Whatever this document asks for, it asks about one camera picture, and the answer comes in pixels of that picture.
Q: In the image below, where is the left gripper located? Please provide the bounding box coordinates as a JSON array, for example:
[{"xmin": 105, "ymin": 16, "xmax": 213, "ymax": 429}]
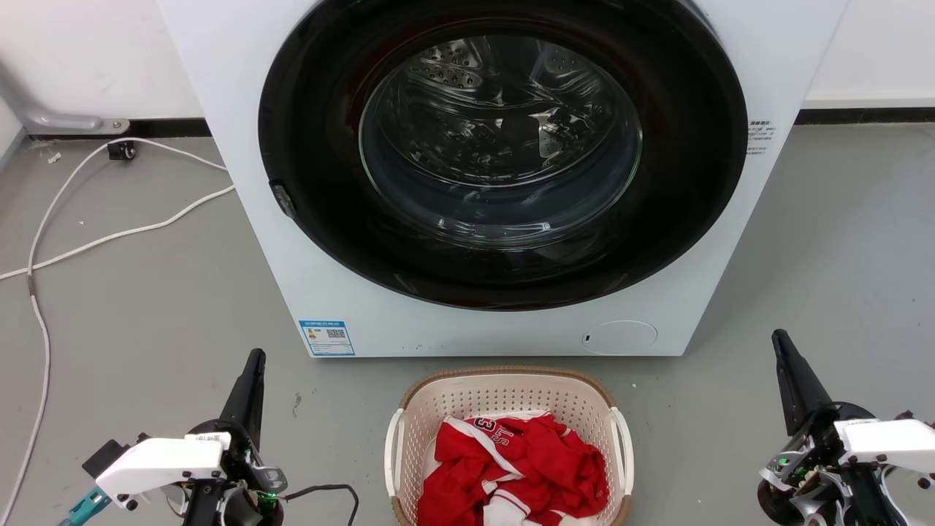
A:
[{"xmin": 95, "ymin": 348, "xmax": 289, "ymax": 526}]

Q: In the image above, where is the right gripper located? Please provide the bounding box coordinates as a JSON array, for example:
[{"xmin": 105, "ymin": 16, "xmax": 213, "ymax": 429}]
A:
[{"xmin": 757, "ymin": 329, "xmax": 935, "ymax": 526}]

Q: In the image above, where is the beige perforated laundry basket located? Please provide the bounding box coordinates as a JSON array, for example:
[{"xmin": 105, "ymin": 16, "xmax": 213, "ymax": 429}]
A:
[{"xmin": 384, "ymin": 366, "xmax": 635, "ymax": 526}]

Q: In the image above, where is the blue energy label sticker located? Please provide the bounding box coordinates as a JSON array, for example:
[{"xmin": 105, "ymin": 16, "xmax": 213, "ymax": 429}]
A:
[{"xmin": 299, "ymin": 319, "xmax": 356, "ymax": 357}]

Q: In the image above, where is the round white filter cover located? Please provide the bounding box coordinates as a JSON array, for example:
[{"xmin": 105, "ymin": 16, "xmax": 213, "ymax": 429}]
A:
[{"xmin": 582, "ymin": 320, "xmax": 659, "ymax": 357}]

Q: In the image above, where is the black round washer door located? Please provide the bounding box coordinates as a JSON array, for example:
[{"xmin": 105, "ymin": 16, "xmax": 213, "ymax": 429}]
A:
[{"xmin": 258, "ymin": 0, "xmax": 749, "ymax": 312}]

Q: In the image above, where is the black text warning label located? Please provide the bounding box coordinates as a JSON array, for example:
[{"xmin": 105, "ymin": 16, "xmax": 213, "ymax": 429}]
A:
[{"xmin": 746, "ymin": 120, "xmax": 776, "ymax": 156}]

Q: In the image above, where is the red and white jersey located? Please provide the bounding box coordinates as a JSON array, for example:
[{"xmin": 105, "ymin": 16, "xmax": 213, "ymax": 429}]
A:
[{"xmin": 417, "ymin": 411, "xmax": 610, "ymax": 526}]

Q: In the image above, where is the white front-load washing machine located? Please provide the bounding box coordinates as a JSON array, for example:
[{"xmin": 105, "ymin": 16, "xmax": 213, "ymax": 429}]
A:
[{"xmin": 157, "ymin": 0, "xmax": 852, "ymax": 359}]

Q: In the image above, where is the stainless steel washer drum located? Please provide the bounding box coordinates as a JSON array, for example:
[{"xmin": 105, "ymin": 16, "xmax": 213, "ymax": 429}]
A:
[{"xmin": 359, "ymin": 34, "xmax": 644, "ymax": 251}]

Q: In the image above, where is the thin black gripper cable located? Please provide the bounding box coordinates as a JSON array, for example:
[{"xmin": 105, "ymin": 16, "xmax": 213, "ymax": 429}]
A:
[{"xmin": 282, "ymin": 484, "xmax": 360, "ymax": 526}]

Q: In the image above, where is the teal cable connector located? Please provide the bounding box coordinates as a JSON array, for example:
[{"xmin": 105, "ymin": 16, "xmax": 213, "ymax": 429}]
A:
[{"xmin": 58, "ymin": 488, "xmax": 112, "ymax": 526}]

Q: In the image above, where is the thin white power cable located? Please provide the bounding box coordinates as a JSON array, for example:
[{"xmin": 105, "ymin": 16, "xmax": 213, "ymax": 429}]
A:
[{"xmin": 0, "ymin": 184, "xmax": 236, "ymax": 282}]

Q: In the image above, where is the long white looping cable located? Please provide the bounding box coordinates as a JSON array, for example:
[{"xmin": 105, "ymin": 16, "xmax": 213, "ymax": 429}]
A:
[{"xmin": 0, "ymin": 137, "xmax": 229, "ymax": 526}]

